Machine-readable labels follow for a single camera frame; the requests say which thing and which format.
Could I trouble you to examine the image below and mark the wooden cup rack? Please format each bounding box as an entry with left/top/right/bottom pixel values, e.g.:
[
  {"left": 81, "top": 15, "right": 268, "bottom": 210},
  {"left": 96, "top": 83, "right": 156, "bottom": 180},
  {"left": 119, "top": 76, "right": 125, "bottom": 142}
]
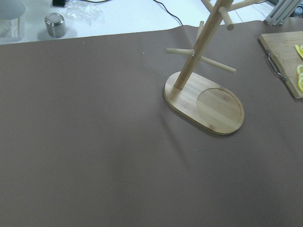
[{"left": 164, "top": 0, "right": 256, "bottom": 135}]

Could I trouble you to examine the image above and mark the small steel cup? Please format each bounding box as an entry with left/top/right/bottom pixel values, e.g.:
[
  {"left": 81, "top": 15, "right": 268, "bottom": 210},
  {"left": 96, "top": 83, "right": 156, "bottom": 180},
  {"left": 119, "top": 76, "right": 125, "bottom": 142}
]
[{"left": 45, "top": 13, "right": 66, "bottom": 38}]

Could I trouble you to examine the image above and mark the clear plastic bag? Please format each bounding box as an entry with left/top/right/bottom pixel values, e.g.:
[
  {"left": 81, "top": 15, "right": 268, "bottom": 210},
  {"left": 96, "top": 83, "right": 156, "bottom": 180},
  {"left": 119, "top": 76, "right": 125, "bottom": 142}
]
[{"left": 66, "top": 2, "right": 105, "bottom": 26}]

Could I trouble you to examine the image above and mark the small black square pad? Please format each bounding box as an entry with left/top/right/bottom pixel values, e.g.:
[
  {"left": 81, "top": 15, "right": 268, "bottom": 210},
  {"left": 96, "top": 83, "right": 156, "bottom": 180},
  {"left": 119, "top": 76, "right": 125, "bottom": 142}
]
[{"left": 52, "top": 0, "right": 67, "bottom": 8}]

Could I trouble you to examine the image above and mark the bamboo cutting board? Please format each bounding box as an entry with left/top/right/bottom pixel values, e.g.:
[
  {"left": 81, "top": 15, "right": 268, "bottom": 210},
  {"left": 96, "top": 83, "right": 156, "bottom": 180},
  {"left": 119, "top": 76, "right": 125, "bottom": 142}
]
[{"left": 258, "top": 31, "right": 303, "bottom": 99}]

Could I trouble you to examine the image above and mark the lemon slice lower cluster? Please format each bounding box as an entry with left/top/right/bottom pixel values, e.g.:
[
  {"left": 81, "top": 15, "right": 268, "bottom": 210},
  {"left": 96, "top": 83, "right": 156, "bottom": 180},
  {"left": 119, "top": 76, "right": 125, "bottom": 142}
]
[{"left": 296, "top": 64, "right": 303, "bottom": 76}]

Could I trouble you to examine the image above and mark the aluminium frame post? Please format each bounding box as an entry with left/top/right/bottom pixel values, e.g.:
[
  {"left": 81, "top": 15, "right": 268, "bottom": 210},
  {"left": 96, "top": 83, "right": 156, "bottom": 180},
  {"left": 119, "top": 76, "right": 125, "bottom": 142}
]
[{"left": 264, "top": 0, "right": 302, "bottom": 26}]

